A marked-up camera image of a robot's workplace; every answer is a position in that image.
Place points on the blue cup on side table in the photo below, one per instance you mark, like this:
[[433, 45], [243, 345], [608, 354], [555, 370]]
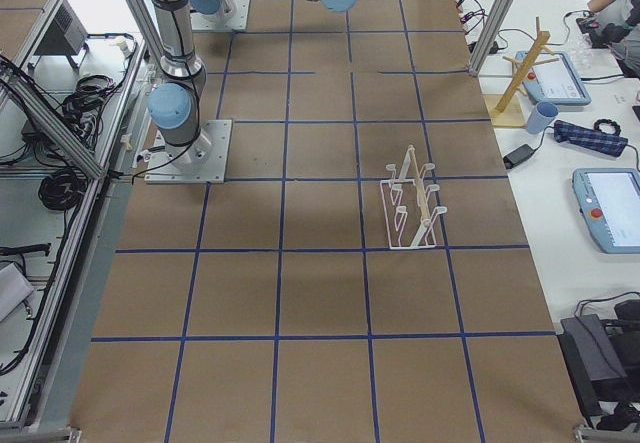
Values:
[[542, 115]]

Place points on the black power adapter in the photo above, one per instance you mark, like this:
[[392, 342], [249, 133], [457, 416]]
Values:
[[518, 156]]

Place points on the wooden mug tree stand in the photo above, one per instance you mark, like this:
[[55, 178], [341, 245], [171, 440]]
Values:
[[503, 113]]

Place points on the upper teach pendant tablet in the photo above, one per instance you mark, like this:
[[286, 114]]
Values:
[[554, 79]]

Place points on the teach pendant tablet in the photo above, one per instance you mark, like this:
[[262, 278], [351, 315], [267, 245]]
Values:
[[608, 200], [554, 79]]

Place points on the lower teach pendant tablet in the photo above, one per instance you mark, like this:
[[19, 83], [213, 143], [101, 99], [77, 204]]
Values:
[[608, 200]]

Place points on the blue plaid pouch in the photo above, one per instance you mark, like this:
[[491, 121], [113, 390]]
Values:
[[605, 137]]

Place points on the grey control box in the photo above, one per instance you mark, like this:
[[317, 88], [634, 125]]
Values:
[[66, 36]]

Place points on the black equipment case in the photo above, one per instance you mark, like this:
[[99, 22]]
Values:
[[602, 358]]

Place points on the person in grey shirt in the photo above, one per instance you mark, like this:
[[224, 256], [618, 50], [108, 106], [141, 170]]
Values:
[[617, 27]]

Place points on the aluminium frame post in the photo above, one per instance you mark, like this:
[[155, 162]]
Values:
[[487, 37]]

